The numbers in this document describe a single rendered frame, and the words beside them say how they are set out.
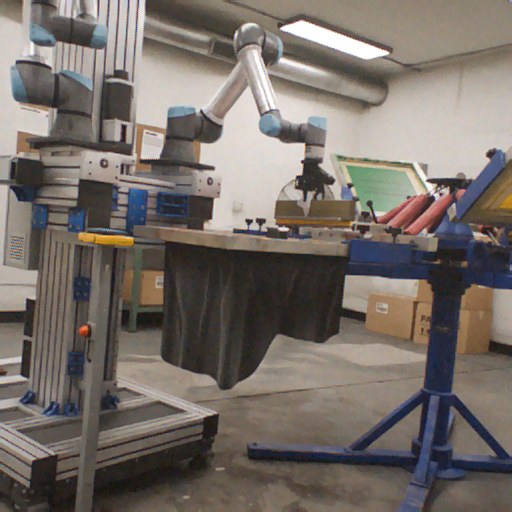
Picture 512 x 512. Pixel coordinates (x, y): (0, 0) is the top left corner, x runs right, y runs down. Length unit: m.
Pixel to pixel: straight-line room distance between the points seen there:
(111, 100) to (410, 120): 5.43
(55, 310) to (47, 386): 0.31
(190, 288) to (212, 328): 0.17
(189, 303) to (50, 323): 0.74
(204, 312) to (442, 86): 5.73
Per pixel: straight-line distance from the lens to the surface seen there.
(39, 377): 2.66
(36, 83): 2.21
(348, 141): 7.84
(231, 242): 1.69
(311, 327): 2.03
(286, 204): 2.36
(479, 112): 6.99
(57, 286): 2.52
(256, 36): 2.42
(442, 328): 2.89
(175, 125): 2.52
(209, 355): 1.95
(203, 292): 1.96
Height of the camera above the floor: 1.01
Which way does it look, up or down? 3 degrees down
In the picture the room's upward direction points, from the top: 5 degrees clockwise
